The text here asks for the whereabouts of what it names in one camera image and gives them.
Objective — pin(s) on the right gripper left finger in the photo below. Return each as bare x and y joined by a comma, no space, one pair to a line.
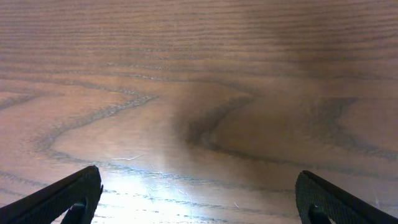
77,196

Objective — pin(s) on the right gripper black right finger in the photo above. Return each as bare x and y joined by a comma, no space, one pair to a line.
319,201

